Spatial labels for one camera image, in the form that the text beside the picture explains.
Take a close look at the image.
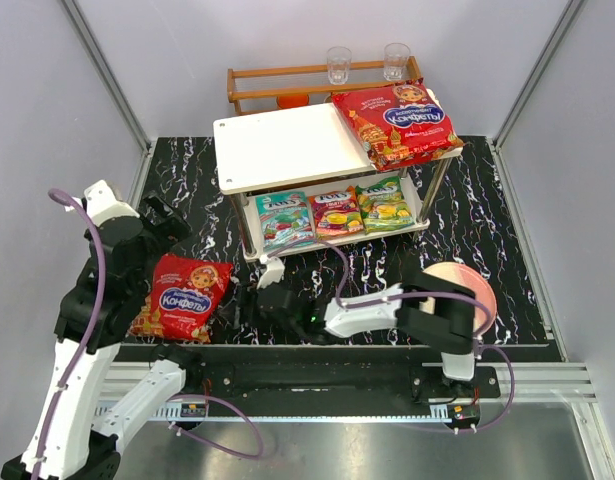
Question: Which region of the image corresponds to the red Konfety candy bag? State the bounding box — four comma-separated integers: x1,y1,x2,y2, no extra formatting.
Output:
129,254,233,344
332,80,464,171

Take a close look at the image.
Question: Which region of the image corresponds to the teal Fox's mint candy bag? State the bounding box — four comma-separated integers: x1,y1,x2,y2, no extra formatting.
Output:
256,191,315,253

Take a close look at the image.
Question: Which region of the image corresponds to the orange Fox's candy bag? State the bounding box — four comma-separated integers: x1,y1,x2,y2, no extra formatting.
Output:
309,186,364,240

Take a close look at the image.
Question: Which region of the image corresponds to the green yellow Fox's candy bag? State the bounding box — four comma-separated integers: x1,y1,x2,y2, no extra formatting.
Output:
356,176,416,233

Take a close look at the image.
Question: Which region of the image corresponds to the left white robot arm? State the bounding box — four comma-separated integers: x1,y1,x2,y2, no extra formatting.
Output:
0,189,203,479

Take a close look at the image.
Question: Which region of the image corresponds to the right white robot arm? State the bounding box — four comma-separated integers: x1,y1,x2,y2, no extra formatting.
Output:
235,272,490,382

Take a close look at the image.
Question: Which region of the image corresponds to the white two-tier shelf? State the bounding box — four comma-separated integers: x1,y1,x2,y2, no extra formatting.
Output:
212,88,464,262

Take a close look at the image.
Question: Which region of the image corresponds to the brown wooden rack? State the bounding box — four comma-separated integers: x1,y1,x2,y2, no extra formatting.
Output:
226,55,423,117

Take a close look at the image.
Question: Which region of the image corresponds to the orange round object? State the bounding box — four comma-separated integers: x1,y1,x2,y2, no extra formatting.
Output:
276,94,310,109

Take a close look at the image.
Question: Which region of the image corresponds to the cream floral plate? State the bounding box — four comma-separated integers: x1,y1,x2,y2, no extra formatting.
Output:
423,262,497,340

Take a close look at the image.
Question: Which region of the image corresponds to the black marble mat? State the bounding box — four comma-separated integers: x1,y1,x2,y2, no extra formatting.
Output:
144,136,549,348

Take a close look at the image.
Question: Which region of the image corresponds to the left clear drinking glass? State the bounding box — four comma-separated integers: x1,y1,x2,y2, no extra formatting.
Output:
326,46,352,85

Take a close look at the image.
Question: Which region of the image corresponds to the clear drinking glass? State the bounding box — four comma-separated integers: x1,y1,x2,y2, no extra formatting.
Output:
383,43,410,82
326,46,352,85

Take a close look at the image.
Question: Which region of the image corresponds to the right clear drinking glass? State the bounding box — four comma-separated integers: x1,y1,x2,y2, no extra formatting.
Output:
383,43,410,82

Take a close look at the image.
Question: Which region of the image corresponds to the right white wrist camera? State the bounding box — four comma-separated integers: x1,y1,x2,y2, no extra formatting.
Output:
257,254,285,289

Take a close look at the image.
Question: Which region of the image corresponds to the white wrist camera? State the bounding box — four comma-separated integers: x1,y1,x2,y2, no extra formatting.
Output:
257,254,285,289
84,180,139,227

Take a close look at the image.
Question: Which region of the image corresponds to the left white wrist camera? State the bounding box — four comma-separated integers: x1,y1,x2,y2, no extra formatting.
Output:
84,180,139,227

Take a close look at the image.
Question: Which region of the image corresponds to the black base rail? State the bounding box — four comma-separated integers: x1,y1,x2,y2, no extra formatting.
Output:
111,344,501,416

